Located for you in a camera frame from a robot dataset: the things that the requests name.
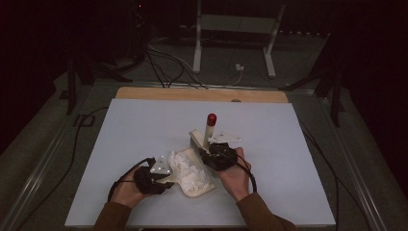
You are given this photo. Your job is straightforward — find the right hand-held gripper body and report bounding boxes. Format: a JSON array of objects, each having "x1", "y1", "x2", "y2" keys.
[{"x1": 207, "y1": 131, "x2": 242, "y2": 171}]

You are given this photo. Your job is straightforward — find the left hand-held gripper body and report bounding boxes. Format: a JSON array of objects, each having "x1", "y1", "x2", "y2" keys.
[{"x1": 133, "y1": 155, "x2": 173, "y2": 195}]

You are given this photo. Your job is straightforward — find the beige paddle board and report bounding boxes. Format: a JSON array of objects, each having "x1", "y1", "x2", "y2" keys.
[{"x1": 168, "y1": 150, "x2": 215, "y2": 194}]

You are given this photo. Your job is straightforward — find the cream hand brush red cap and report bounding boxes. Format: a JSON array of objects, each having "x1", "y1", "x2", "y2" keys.
[{"x1": 188, "y1": 113, "x2": 218, "y2": 152}]

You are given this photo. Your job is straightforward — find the person's left hand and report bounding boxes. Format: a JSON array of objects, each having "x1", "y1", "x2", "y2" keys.
[{"x1": 110, "y1": 167, "x2": 152, "y2": 209}]

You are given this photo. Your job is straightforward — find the person's right hand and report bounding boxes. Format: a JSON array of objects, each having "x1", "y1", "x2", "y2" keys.
[{"x1": 217, "y1": 147, "x2": 253, "y2": 203}]

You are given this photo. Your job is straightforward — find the white table cover sheet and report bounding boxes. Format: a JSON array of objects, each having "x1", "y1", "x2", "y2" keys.
[{"x1": 64, "y1": 97, "x2": 337, "y2": 229}]

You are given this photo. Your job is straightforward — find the wooden table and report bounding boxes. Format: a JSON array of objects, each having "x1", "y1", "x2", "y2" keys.
[{"x1": 115, "y1": 86, "x2": 289, "y2": 104}]

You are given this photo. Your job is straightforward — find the black floor stand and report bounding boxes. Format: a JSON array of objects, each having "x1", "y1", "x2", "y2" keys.
[
  {"x1": 278, "y1": 62, "x2": 346, "y2": 128},
  {"x1": 59, "y1": 52, "x2": 133, "y2": 116}
]

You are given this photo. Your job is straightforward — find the white metal stand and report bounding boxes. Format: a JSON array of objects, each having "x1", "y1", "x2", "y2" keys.
[{"x1": 191, "y1": 0, "x2": 287, "y2": 79}]

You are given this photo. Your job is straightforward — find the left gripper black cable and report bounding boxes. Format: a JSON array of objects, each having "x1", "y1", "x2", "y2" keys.
[{"x1": 107, "y1": 156, "x2": 155, "y2": 202}]

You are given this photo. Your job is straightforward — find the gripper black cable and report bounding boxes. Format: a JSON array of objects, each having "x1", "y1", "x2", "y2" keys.
[
  {"x1": 107, "y1": 156, "x2": 155, "y2": 202},
  {"x1": 235, "y1": 154, "x2": 259, "y2": 193}
]

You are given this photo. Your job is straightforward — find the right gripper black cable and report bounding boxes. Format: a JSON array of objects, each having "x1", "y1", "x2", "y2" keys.
[{"x1": 235, "y1": 154, "x2": 259, "y2": 193}]

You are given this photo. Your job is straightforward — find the long black floor cable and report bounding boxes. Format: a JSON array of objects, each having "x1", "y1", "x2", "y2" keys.
[
  {"x1": 299, "y1": 120, "x2": 342, "y2": 231},
  {"x1": 15, "y1": 106, "x2": 110, "y2": 231}
]

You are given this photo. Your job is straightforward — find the white plug with cable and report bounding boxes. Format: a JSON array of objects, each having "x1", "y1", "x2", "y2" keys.
[{"x1": 224, "y1": 63, "x2": 245, "y2": 88}]

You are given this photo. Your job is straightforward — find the bundle of black floor cables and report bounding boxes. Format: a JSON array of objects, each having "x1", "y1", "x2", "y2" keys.
[{"x1": 144, "y1": 41, "x2": 210, "y2": 90}]

